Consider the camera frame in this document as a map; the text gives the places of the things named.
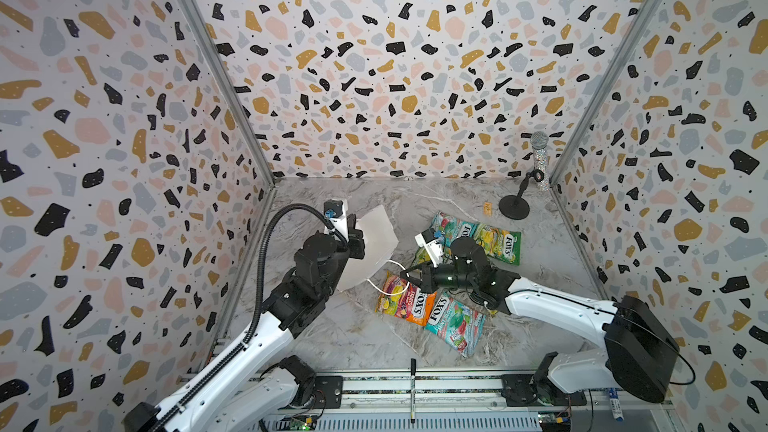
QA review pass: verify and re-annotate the black microphone stand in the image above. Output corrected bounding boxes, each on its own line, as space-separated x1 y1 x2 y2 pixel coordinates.
498 169 545 220

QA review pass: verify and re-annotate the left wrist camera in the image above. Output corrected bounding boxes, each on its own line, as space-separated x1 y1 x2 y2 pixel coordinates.
323 199 348 244

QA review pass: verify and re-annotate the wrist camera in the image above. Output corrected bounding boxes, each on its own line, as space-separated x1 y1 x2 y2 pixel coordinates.
323 199 348 244
415 228 444 267

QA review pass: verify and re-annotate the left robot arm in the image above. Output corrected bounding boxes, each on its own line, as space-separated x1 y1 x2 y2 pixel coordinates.
123 229 365 431

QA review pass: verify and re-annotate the green tea candy bag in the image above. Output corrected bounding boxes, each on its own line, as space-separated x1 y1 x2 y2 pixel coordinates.
412 247 439 266

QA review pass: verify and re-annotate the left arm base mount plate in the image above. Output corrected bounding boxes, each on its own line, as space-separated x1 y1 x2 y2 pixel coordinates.
292 375 344 409

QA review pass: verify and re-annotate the black corrugated cable hose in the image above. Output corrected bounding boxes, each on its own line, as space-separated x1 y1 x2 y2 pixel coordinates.
125 202 337 432

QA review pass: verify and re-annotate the white cartoon paper bag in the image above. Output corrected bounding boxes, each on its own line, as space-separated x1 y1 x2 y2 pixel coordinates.
337 205 399 291

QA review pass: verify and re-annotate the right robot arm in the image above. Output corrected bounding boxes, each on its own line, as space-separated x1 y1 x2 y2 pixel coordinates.
400 237 681 406

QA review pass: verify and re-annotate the green yellow candy bag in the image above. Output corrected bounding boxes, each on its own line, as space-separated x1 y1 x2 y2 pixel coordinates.
474 224 522 266

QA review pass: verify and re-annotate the black marker pen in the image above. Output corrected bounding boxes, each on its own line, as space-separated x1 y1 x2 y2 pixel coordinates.
409 358 417 425

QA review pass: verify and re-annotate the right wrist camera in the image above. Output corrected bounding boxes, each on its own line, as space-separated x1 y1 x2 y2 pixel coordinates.
415 228 444 267

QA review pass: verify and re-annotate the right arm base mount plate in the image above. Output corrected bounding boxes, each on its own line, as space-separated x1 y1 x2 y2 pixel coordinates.
501 374 588 407

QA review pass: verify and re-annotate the teal mint blossom candy bag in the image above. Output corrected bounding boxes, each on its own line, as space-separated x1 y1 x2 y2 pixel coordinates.
431 212 478 248

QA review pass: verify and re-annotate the blue marker pen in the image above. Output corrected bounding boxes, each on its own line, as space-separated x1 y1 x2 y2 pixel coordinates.
608 388 624 422

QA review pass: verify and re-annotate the silver glitter microphone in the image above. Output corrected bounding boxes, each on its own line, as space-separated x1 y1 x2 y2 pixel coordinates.
530 131 550 192

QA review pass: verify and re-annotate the orange berry candy bag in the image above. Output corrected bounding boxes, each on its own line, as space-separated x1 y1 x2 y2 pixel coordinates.
376 273 437 327

